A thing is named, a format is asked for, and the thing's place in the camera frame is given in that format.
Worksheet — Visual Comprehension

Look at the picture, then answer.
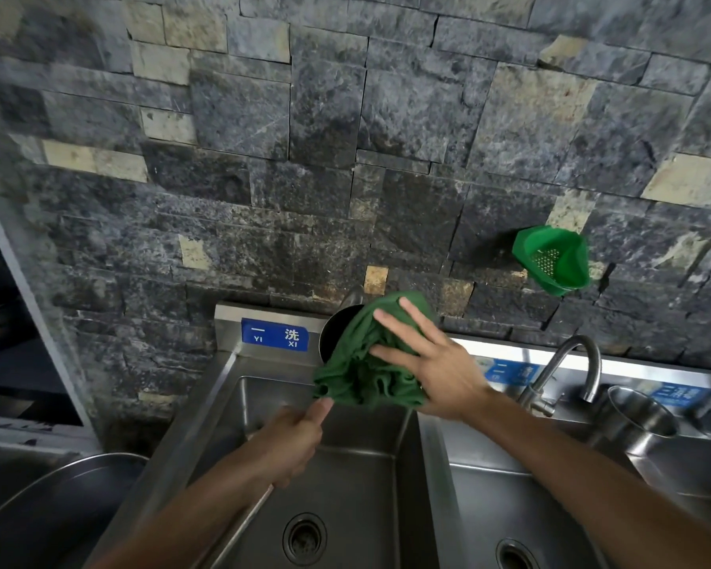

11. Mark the green cleaning cloth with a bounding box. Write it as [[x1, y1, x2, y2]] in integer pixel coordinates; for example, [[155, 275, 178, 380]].
[[313, 291, 440, 408]]

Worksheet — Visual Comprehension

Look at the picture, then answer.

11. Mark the round sink drain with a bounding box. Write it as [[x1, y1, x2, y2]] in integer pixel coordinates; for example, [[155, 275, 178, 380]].
[[282, 513, 328, 567], [496, 538, 541, 569]]

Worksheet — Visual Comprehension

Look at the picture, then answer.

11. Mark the steel pot with dark inside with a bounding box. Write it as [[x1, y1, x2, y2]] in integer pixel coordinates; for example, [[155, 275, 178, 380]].
[[318, 287, 368, 363]]

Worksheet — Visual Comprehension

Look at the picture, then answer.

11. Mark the person's right forearm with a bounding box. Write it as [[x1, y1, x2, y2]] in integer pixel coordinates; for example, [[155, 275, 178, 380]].
[[467, 388, 711, 569]]

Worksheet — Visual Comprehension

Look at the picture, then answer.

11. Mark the green plastic strainer basket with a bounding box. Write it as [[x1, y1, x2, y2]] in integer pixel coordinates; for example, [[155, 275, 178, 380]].
[[512, 225, 591, 297]]

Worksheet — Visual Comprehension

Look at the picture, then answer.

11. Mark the person's left forearm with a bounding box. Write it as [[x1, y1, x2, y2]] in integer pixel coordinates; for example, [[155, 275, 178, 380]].
[[89, 447, 276, 569]]

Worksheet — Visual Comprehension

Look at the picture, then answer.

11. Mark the steel bowl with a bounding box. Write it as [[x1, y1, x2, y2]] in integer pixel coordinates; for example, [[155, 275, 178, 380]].
[[592, 385, 680, 458]]

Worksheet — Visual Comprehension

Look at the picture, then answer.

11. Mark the large steel basin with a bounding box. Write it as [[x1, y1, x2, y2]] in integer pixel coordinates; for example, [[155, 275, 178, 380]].
[[0, 452, 150, 569]]

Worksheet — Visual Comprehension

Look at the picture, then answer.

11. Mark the stainless steel sink unit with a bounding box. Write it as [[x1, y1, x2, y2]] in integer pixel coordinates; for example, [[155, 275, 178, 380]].
[[85, 302, 711, 569]]

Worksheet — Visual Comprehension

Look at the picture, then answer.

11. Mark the person's left hand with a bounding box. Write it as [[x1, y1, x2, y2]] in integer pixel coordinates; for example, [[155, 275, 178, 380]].
[[245, 398, 335, 491]]

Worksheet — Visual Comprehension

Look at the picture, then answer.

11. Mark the blue sink label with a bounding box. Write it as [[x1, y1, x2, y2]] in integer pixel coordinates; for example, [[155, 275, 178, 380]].
[[651, 384, 711, 411], [241, 318, 310, 354], [485, 358, 541, 387]]

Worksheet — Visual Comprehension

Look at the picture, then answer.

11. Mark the person's right hand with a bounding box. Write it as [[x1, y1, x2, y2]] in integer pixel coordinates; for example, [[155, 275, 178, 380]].
[[370, 297, 498, 422]]

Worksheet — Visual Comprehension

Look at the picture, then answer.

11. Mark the curved steel faucet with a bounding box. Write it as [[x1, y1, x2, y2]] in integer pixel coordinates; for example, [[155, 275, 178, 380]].
[[517, 335, 603, 419]]

